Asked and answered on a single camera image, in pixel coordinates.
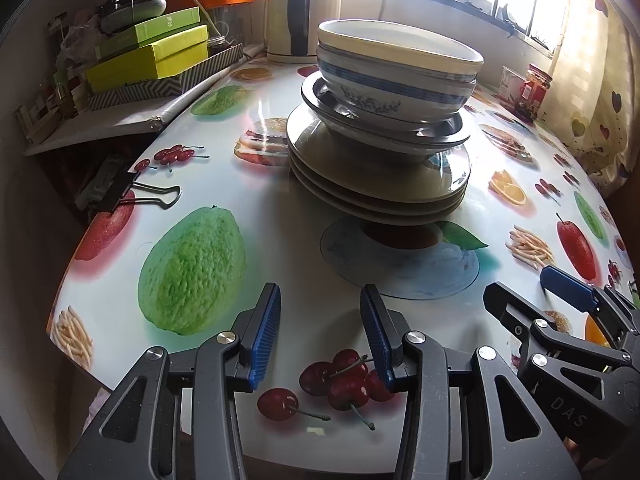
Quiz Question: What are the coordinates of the grey oval device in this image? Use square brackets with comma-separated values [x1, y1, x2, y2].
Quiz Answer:
[100, 0, 167, 33]

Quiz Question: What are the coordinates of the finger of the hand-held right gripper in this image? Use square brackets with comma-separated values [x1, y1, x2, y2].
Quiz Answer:
[539, 265, 640, 357]
[483, 281, 632, 374]

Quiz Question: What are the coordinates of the cream plate with brown patch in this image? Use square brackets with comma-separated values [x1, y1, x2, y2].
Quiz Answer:
[286, 102, 472, 206]
[295, 170, 463, 226]
[289, 155, 468, 216]

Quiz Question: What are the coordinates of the flat green box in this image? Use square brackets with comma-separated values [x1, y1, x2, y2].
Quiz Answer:
[95, 6, 201, 61]

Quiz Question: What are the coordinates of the white paper cup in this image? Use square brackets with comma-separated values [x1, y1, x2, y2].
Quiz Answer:
[500, 66, 528, 98]

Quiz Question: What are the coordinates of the grey zigzag striped box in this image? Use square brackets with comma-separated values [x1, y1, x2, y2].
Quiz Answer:
[87, 42, 245, 111]

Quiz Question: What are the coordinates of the yellow-green box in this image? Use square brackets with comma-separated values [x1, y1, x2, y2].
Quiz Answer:
[85, 24, 210, 93]

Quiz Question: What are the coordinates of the large white blue-banded bowl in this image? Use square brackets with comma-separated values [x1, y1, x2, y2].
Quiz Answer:
[316, 42, 478, 125]

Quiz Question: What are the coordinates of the stainless steel bowl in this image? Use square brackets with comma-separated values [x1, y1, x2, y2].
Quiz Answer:
[301, 71, 472, 163]

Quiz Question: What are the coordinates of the heart print curtain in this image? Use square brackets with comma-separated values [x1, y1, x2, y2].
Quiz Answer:
[540, 0, 640, 196]

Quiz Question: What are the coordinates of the white side shelf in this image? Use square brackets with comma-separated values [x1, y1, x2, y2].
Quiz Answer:
[22, 55, 251, 156]

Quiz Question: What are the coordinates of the small white blue-banded bowl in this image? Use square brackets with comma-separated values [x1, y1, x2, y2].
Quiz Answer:
[317, 19, 485, 83]

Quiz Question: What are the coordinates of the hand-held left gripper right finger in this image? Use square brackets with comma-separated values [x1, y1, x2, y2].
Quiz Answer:
[360, 284, 583, 480]

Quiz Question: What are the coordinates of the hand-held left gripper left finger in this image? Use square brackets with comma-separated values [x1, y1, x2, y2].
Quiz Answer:
[57, 282, 282, 480]

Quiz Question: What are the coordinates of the small wooden rack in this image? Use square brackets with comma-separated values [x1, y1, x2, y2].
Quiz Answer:
[14, 92, 66, 146]

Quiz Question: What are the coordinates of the red-labelled glass jar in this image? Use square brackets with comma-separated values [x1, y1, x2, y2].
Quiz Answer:
[517, 63, 554, 118]

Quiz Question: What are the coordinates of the black binder clip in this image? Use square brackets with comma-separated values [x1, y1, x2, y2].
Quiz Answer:
[75, 155, 182, 213]

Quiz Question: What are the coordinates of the white device cable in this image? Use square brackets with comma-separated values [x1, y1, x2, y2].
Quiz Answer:
[162, 0, 223, 48]

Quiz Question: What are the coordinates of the white electric kettle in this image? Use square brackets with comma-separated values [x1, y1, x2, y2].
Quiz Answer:
[265, 0, 343, 65]

